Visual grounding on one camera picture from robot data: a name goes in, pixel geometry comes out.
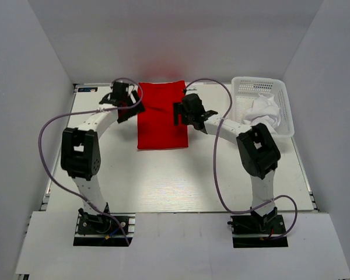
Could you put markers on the red t shirt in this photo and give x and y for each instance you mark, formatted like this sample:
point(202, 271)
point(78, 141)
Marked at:
point(155, 126)

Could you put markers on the blue table label sticker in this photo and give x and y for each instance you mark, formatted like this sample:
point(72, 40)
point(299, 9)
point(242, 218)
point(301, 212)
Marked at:
point(88, 89)

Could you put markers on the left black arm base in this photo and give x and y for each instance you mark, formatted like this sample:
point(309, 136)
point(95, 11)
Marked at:
point(101, 231)

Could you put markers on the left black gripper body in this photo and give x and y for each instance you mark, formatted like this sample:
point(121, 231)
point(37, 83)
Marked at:
point(128, 101)

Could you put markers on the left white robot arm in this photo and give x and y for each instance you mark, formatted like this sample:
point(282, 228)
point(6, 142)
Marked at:
point(80, 150)

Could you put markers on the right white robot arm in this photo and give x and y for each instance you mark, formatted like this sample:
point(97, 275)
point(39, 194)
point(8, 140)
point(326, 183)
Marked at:
point(258, 152)

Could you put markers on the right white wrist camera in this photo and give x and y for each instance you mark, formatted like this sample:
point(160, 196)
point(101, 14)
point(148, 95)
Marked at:
point(189, 89)

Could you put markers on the white plastic basket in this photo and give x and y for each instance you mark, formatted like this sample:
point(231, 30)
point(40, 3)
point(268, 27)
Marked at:
point(246, 89)

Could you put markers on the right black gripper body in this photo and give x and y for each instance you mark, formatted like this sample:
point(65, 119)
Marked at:
point(187, 117)

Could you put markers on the white t shirt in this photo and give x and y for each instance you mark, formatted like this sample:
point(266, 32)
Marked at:
point(263, 110)

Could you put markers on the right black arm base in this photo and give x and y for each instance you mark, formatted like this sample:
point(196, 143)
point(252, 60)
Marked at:
point(247, 234)

